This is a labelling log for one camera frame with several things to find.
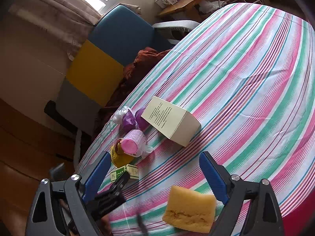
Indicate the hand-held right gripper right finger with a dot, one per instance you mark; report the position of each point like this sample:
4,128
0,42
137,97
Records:
209,174

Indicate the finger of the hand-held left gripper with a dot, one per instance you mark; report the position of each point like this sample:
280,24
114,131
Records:
119,184

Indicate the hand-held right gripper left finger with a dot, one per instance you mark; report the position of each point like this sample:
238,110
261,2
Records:
98,174

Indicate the small green box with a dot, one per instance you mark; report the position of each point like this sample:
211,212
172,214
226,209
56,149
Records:
130,170

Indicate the yellow plush toy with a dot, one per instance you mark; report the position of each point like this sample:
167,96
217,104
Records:
118,158

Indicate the yellow sponge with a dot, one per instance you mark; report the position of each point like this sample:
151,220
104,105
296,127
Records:
189,209

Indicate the pink cup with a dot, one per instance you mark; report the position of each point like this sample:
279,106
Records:
134,143

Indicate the purple packet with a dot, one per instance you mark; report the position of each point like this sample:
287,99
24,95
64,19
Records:
142,119
129,123

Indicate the cream cardboard box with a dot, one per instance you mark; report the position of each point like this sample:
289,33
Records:
169,123

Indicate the person's left hand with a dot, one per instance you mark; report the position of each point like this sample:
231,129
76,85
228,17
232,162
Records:
106,226

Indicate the crumpled clear plastic bag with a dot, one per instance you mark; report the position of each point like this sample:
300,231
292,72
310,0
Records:
118,115

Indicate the wooden wardrobe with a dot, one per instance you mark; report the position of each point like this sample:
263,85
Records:
19,152

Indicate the person's red clothing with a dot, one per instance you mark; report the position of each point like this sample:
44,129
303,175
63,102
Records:
302,221

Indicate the grey yellow blue armchair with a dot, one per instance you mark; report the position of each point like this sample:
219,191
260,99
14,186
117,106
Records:
98,66

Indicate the dark red blanket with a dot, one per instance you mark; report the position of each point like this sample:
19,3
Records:
137,68

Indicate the white plastic bag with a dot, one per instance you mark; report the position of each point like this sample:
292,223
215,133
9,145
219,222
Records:
208,7

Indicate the patterned curtain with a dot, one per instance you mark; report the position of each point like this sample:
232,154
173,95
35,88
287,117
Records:
49,12

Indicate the wooden shelf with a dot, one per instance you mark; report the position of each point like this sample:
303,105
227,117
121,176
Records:
192,0

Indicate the white bed rail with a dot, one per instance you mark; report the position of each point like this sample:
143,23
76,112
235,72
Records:
172,25
77,147

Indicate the black padded post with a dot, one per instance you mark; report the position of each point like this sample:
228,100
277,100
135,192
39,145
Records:
57,118

